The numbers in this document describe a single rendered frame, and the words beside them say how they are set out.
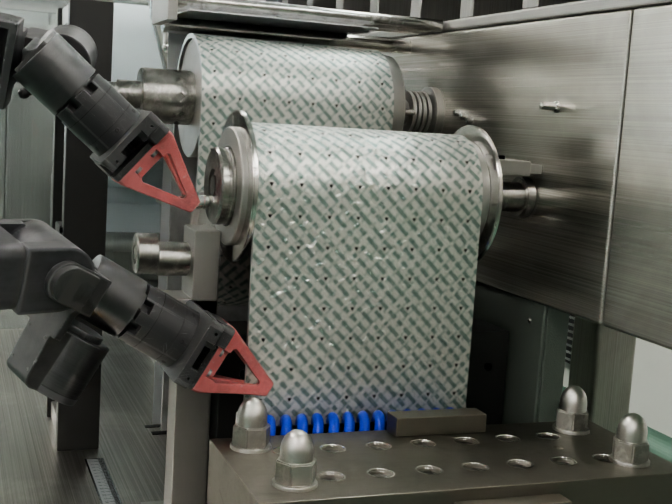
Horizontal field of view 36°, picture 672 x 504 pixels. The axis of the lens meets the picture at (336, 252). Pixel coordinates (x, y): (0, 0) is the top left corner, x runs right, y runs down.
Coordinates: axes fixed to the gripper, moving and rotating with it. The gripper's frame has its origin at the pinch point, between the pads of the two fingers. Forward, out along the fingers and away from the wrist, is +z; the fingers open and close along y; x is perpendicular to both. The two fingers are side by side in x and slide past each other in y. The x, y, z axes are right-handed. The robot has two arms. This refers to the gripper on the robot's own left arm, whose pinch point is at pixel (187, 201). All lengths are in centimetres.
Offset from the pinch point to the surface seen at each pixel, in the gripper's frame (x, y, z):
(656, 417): 93, -265, 273
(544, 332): 15.9, 5.1, 36.6
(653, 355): 113, -272, 256
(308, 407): -6.8, 7.3, 20.9
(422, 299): 8.6, 7.1, 22.4
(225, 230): 0.4, 1.7, 4.3
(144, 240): -5.6, -0.9, -0.2
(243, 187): 4.0, 6.9, 1.4
